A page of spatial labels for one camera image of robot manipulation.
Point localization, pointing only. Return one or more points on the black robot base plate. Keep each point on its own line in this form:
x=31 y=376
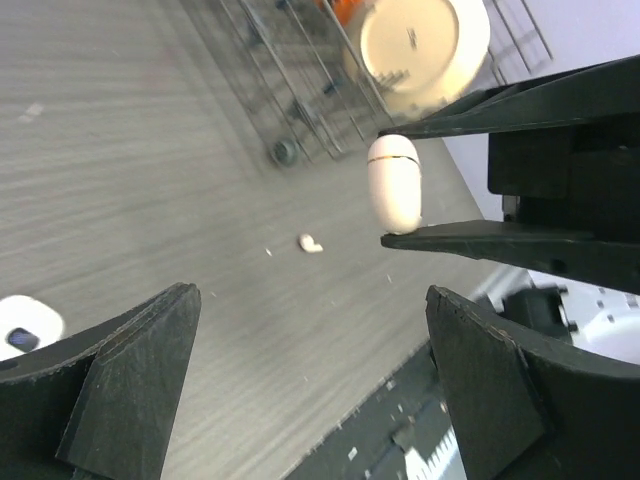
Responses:
x=407 y=410

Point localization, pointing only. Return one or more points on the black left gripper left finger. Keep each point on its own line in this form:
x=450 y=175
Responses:
x=101 y=403

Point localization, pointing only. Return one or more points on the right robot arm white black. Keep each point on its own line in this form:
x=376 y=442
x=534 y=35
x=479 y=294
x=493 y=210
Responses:
x=598 y=319

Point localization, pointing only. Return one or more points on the pinkish white earbud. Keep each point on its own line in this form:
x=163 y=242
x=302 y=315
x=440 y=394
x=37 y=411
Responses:
x=309 y=245

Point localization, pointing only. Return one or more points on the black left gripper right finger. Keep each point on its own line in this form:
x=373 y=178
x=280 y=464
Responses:
x=527 y=406

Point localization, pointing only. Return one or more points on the white cable duct strip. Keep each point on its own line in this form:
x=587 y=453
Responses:
x=442 y=462

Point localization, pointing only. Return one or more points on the grey wire dish rack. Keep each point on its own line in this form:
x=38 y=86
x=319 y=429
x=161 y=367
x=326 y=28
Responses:
x=284 y=62

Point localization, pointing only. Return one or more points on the beige charging case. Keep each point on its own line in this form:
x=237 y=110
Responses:
x=394 y=174

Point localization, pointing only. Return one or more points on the beige plate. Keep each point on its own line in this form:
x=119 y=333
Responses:
x=422 y=55

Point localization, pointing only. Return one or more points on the orange mug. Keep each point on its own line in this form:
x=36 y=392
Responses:
x=344 y=10

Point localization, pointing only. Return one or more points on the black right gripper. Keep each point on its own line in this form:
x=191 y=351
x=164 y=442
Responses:
x=571 y=162

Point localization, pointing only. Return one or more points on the white charging case gold trim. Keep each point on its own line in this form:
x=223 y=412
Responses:
x=27 y=324

